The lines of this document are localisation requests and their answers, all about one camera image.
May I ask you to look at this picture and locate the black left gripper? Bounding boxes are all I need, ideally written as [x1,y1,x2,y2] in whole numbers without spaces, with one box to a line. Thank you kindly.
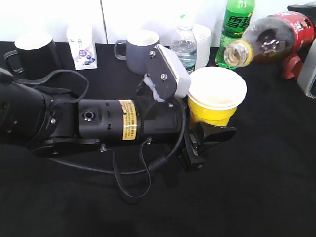
[134,79,237,173]

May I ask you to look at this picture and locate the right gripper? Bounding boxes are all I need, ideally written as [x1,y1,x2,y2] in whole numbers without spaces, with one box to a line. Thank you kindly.
[287,2,316,99]

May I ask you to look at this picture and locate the yellow plastic cup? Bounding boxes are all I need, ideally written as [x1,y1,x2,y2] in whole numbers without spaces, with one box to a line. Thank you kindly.
[188,67,247,126]

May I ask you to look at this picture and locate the cola bottle red label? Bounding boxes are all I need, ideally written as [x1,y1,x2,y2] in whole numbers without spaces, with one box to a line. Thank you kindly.
[223,11,316,68]

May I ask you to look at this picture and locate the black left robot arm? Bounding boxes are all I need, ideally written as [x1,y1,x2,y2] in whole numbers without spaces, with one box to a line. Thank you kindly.
[0,69,236,173]

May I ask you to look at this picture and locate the green sprite bottle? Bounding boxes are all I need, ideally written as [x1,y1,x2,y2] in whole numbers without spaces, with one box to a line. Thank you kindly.
[215,0,255,70]

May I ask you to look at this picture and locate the white cup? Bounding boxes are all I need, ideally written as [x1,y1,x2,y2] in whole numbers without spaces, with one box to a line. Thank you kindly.
[192,24,212,70]

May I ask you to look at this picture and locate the red mug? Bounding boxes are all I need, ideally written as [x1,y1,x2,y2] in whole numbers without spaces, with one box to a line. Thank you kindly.
[282,53,303,80]

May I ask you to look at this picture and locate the clear water bottle green label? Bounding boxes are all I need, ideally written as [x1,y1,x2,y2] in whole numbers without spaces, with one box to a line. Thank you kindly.
[170,14,198,74]

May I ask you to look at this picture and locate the grey mug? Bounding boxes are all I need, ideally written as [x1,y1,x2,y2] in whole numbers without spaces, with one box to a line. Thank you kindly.
[114,30,160,75]

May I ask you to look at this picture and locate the white milk carton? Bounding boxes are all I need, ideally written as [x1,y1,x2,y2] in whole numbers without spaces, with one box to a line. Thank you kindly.
[66,24,98,70]

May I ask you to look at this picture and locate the black mug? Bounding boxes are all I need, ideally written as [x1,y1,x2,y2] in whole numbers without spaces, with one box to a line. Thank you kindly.
[3,31,62,80]

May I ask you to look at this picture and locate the black cable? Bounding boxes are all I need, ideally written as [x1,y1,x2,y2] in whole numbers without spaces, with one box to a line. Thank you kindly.
[48,98,187,198]

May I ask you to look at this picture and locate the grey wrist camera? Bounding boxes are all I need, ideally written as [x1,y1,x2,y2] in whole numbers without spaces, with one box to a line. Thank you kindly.
[143,44,191,102]

